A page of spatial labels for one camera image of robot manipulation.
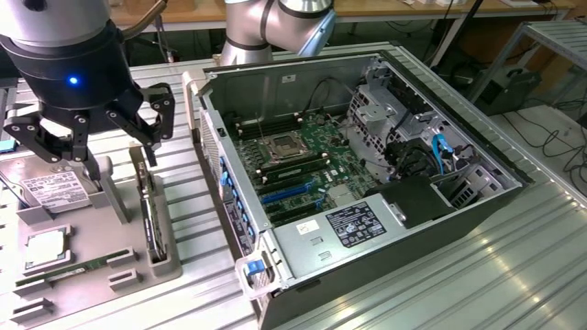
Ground long blue expansion slot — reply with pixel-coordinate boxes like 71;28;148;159
260;183;314;204

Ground blue SATA wire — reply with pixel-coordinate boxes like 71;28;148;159
430;133;454;177

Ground grey power supply with label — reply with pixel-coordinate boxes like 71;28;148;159
274;194;407;280

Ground thin black looped wire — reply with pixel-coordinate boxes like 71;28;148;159
308;77;355;111

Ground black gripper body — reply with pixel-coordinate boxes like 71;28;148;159
0;18;144;113

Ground black wire bundle in case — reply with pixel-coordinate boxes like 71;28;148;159
384;139;435;178

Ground green motherboard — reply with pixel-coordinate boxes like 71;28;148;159
231;109;392;228

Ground black box on floor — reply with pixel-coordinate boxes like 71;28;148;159
475;67;543;117

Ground wooden desk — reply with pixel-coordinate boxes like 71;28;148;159
108;0;571;25

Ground empty black RAM slots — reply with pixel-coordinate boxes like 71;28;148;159
234;114;304;141

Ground black plastic air shroud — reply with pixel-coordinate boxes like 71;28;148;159
379;174;456;230

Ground graphics card with metal bracket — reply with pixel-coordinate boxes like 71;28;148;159
128;143;170;259

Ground hard disk with white label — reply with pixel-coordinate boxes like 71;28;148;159
0;157;100;211

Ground grey parts rack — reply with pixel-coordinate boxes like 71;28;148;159
0;151;186;325

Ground open black PC case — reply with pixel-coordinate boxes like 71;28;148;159
182;49;536;330

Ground black floor cables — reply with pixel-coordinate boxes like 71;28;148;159
498;98;587;186

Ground blue case latch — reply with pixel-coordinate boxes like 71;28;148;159
242;261;268;276

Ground CPU socket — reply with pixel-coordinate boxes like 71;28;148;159
263;131;307;162

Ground loose green RAM stick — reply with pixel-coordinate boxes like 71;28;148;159
15;248;131;288

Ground installed black RAM stick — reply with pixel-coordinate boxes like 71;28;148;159
259;157;332;184

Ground metal disk bay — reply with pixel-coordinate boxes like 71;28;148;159
347;83;415;139

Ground silver CPU chip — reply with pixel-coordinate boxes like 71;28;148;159
23;229;71;270

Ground metal slat side table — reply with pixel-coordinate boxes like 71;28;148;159
475;19;587;111

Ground brass coloured arm hose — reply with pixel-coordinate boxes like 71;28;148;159
119;0;170;39

